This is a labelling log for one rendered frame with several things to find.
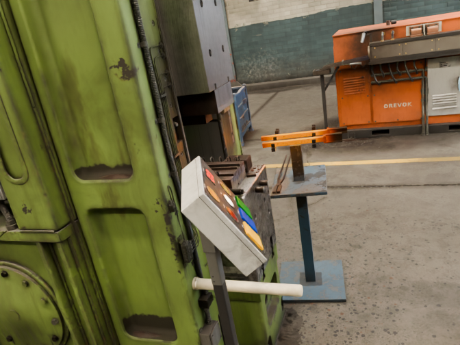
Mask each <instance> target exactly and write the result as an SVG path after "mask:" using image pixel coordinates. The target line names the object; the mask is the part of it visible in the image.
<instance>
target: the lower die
mask: <svg viewBox="0 0 460 345"><path fill-rule="evenodd" d="M206 164H207V165H216V164H240V167H239V168H238V167H237V166H230V167H213V168H211V169H212V170H213V171H214V172H216V171H218V172H219V178H220V179H221V180H222V181H223V182H224V183H225V185H226V186H227V187H228V188H229V189H234V188H238V186H239V185H240V184H241V182H242V180H243V179H244V178H245V176H246V172H245V167H244V161H232V162H206ZM238 183H239V185H238Z"/></svg>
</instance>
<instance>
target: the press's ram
mask: <svg viewBox="0 0 460 345"><path fill-rule="evenodd" d="M156 1H157V7H158V11H159V17H160V21H161V24H162V30H163V33H164V40H165V43H166V49H167V52H168V59H169V62H170V68H171V71H172V78H173V81H174V85H175V91H176V94H177V97H179V96H185V95H192V94H203V93H210V92H211V91H213V90H215V89H217V88H218V87H220V86H222V85H223V84H225V83H227V82H228V81H231V80H232V79H233V71H232V66H231V58H230V54H229V45H228V41H227V33H226V29H225V20H224V16H223V11H222V4H221V0H156Z"/></svg>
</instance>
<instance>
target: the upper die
mask: <svg viewBox="0 0 460 345"><path fill-rule="evenodd" d="M177 100H178V104H179V110H180V113H181V117H186V116H200V115H208V114H219V113H220V112H221V111H223V110H224V109H225V108H226V107H228V106H229V105H231V104H232V103H233V94H232V89H231V82H230V81H228V82H227V83H225V84H223V85H222V86H220V87H218V88H217V89H215V90H213V91H211V92H210V93H203V94H192V95H185V96H179V97H177Z"/></svg>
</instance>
